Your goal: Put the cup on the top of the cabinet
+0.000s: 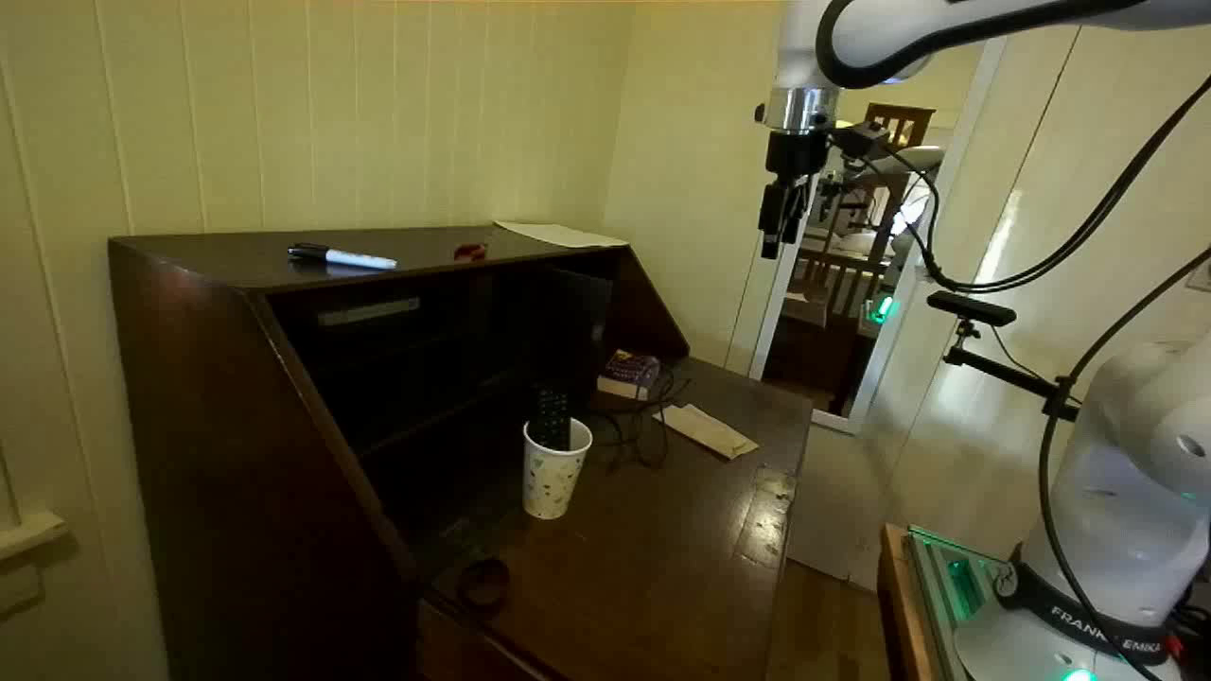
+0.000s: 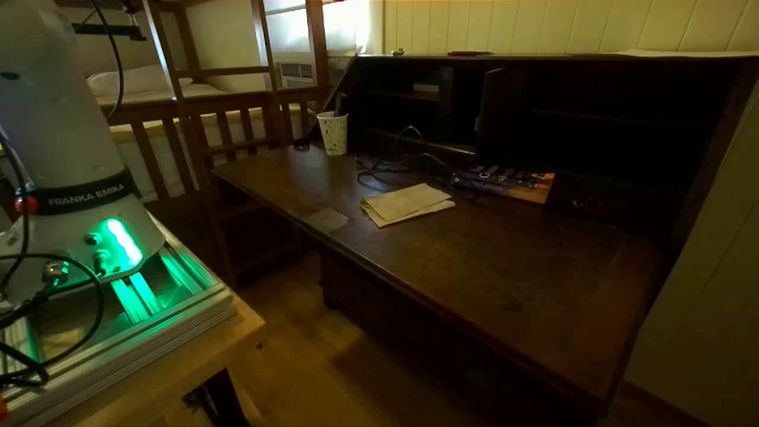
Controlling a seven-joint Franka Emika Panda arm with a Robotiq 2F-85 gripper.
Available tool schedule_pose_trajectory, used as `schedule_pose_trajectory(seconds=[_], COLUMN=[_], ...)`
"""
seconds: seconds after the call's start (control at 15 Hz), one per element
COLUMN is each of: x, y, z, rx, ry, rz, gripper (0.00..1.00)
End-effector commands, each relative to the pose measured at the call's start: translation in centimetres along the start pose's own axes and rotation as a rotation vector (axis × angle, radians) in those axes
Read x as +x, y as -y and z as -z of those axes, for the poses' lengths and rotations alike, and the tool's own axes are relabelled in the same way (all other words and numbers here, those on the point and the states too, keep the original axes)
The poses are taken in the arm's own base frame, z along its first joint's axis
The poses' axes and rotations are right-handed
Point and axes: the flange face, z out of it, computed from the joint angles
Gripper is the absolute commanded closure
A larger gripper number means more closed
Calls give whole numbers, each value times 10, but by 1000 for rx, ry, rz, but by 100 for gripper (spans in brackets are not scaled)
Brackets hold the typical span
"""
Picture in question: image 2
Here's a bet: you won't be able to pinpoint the light wooden robot table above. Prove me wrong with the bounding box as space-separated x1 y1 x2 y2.
46 294 268 427

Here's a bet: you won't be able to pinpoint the white paper sheet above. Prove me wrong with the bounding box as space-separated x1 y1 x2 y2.
620 47 759 62

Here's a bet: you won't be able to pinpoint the small pale paper square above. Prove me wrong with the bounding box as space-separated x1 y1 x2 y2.
307 206 352 234

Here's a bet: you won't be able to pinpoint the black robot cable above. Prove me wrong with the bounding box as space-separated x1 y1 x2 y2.
0 126 107 392
88 0 129 124

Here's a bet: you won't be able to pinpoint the books stack on desk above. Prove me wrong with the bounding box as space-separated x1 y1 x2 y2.
453 164 559 206

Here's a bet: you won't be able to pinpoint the stack of tan papers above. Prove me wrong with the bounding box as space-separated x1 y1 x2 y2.
362 181 458 229

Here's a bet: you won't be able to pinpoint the dark desk cables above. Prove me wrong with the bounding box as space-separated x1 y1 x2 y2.
353 124 477 195

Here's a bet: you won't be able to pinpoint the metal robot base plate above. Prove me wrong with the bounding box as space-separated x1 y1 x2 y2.
0 222 241 427

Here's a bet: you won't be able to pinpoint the white mattress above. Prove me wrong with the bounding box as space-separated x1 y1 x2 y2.
83 62 234 109

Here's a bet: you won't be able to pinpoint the white air conditioner unit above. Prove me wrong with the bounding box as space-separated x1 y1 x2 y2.
276 58 321 93

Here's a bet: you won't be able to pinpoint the white speckled paper cup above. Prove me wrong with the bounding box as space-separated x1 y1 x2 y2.
315 109 352 159

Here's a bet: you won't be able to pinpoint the wooden bunk bed frame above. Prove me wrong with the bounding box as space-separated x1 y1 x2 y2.
56 0 336 280

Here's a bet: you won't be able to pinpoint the dark wooden secretary cabinet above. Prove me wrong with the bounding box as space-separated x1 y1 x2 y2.
211 49 759 427

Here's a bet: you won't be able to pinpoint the wooden chair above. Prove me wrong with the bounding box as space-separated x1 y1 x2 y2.
107 105 311 204

